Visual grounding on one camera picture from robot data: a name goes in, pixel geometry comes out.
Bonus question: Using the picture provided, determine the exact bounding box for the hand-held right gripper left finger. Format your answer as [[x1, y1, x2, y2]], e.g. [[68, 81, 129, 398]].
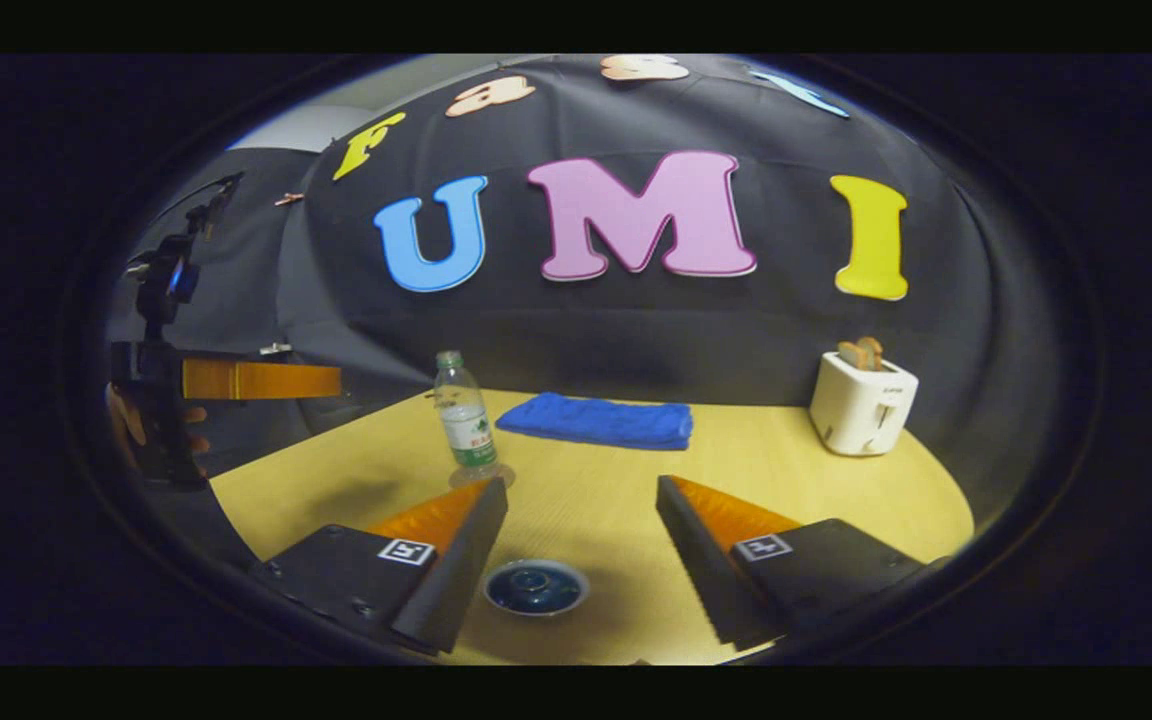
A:
[[254, 476, 510, 656]]

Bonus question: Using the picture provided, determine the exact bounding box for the clear plastic water bottle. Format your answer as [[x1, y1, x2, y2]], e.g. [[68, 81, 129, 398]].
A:
[[433, 350, 499, 481]]

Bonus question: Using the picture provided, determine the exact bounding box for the black backdrop cloth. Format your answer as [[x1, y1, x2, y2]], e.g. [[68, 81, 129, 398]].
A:
[[106, 55, 1067, 531]]

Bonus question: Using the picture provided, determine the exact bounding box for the blue folded towel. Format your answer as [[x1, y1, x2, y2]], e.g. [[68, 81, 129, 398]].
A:
[[495, 391, 695, 452]]

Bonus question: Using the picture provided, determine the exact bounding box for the white toaster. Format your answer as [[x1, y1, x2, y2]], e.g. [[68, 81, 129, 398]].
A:
[[809, 350, 920, 458]]

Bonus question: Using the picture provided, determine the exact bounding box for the dark blue teacup lid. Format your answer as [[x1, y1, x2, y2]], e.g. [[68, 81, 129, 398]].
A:
[[491, 562, 583, 613]]

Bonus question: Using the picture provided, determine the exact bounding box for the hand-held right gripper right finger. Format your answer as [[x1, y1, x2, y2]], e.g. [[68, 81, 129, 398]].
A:
[[655, 475, 927, 651]]

